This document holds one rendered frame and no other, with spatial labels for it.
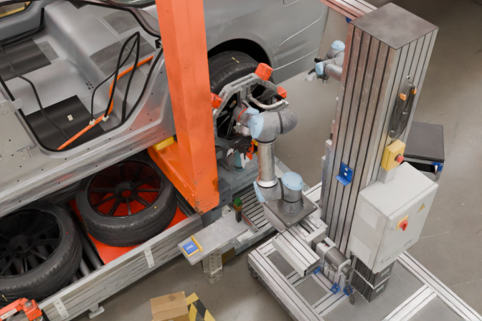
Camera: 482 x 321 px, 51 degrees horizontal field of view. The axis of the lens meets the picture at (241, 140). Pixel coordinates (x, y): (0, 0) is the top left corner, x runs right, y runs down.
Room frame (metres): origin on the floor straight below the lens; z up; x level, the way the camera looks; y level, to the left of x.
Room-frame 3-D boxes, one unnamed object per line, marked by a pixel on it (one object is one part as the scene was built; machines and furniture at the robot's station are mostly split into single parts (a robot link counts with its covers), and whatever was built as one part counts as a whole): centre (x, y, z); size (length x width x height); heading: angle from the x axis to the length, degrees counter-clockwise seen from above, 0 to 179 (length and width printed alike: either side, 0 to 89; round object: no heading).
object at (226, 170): (2.73, 0.08, 0.32); 0.40 x 0.30 x 0.28; 125
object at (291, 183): (1.82, -0.26, 0.98); 0.13 x 0.12 x 0.14; 100
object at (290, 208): (1.82, -0.27, 0.87); 0.15 x 0.15 x 0.10
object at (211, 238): (1.88, 0.19, 0.44); 0.43 x 0.17 x 0.03; 125
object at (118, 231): (2.26, 0.80, 0.39); 0.66 x 0.66 x 0.24
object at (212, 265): (1.86, 0.22, 0.21); 0.10 x 0.10 x 0.42; 35
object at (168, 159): (2.37, 0.45, 0.69); 0.52 x 0.17 x 0.35; 35
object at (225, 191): (2.44, 0.25, 0.26); 0.42 x 0.18 x 0.35; 35
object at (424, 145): (2.80, -1.40, 0.17); 0.43 x 0.36 x 0.34; 165
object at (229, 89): (2.59, -0.02, 0.85); 0.54 x 0.07 x 0.54; 125
